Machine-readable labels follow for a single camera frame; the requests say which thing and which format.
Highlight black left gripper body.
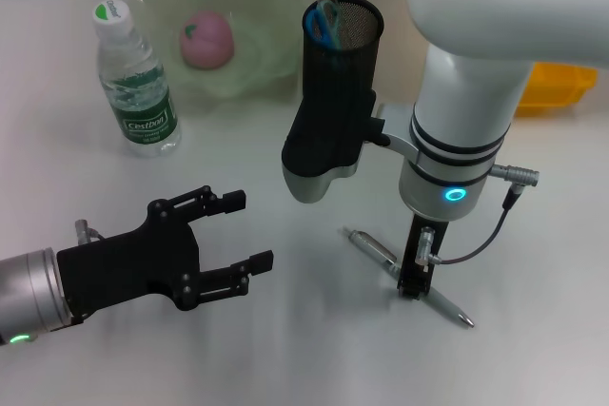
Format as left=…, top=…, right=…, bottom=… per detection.
left=55, top=199, right=204, bottom=326

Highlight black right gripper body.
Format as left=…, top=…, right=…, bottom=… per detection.
left=398, top=213, right=450, bottom=284

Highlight silver grey ballpoint pen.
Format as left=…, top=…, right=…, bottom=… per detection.
left=343, top=227, right=476, bottom=330

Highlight clear green-label water bottle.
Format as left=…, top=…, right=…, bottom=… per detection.
left=91, top=0, right=183, bottom=159

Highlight pink toy peach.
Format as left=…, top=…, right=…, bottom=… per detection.
left=179, top=10, right=235, bottom=69

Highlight blue teal sheathed scissors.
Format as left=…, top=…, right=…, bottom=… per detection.
left=304, top=0, right=356, bottom=72

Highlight translucent green fruit bowl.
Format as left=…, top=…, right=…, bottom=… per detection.
left=130, top=0, right=308, bottom=107

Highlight black mesh pen holder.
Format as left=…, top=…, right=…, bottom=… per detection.
left=302, top=0, right=385, bottom=93

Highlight yellow plastic bin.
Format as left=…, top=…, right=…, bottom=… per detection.
left=516, top=61, right=599, bottom=117

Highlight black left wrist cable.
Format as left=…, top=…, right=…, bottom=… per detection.
left=74, top=218, right=109, bottom=244

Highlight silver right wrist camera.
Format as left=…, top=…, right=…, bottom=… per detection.
left=281, top=85, right=387, bottom=205

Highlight grey right wrist cable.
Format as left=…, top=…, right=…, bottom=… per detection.
left=416, top=162, right=544, bottom=275

